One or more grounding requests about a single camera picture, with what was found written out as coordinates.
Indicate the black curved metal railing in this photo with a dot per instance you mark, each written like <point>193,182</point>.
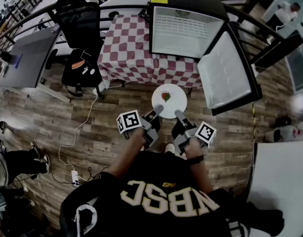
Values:
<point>277,51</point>

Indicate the black mesh office chair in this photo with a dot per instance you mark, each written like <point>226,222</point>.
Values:
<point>77,21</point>

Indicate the black mini fridge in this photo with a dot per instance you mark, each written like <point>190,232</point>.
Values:
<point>188,31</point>

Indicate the round white plate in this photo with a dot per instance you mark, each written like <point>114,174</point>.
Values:
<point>177,100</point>

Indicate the orange item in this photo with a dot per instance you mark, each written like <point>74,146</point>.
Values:
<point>78,65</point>

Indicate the black phone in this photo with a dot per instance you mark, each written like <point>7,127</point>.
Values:
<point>86,54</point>

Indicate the grey desk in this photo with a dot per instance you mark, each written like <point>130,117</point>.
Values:
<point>30,58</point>

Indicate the white table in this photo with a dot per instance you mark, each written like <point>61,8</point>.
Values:
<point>284,176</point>

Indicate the white plastic bag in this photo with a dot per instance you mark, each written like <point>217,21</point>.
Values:
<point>287,133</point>

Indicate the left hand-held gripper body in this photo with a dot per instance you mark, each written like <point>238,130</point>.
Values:
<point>129,121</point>

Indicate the person's white shoe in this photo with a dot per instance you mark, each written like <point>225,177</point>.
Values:
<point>169,147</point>

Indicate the red strawberry with green leaves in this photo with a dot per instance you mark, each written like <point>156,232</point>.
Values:
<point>166,96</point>

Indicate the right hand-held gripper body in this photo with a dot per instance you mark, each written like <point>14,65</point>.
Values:
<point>205,133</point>

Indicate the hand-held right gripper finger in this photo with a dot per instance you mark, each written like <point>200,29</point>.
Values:
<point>181,118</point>

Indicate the white power strip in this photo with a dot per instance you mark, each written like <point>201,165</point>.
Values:
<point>74,178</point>

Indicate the person's right forearm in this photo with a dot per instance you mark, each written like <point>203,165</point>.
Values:
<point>203,176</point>

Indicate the black wristband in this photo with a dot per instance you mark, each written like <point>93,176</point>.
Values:
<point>197,160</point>

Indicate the person's black lettered jersey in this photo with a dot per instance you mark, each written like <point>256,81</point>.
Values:
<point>151,176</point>

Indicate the red white checkered tablecloth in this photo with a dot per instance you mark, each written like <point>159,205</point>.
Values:
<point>131,55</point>

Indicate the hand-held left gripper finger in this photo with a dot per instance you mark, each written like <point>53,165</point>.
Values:
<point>157,111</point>

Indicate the person's left forearm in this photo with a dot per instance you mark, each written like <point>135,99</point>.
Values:
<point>126,154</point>

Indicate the small black bag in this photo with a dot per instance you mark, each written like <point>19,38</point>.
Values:
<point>283,121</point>

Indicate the yellow black striped tape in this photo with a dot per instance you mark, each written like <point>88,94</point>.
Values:
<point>254,122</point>

